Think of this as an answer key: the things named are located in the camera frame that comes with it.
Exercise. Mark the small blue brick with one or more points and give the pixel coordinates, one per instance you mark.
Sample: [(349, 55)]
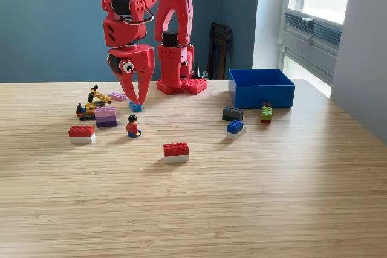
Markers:
[(135, 107)]

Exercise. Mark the toy figure red shirt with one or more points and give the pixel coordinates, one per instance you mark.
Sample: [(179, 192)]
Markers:
[(132, 127)]

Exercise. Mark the red and white brick stack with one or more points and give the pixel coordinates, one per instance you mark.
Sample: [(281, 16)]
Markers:
[(176, 150), (81, 132)]

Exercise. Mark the blue plastic bin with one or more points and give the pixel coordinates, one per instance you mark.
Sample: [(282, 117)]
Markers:
[(264, 95)]

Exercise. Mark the flat pink brick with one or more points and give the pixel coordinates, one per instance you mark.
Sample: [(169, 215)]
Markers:
[(118, 96)]

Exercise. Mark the pink and purple brick stack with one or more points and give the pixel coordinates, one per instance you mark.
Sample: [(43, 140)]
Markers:
[(106, 117)]

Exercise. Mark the small yellow toy digger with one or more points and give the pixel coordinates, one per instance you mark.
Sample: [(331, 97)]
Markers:
[(89, 108)]

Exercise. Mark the black folded chair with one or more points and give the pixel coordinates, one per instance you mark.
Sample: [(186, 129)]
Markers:
[(220, 55)]

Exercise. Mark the dark grey brick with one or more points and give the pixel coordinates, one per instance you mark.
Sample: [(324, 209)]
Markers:
[(232, 114)]

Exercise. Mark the blue and white brick stack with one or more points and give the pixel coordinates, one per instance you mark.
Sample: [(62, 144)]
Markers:
[(235, 128)]

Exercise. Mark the green and red brick stack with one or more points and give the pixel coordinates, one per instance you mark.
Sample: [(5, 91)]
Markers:
[(266, 113)]

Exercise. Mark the grey louvered window unit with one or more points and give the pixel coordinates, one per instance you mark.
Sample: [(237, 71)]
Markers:
[(314, 33)]

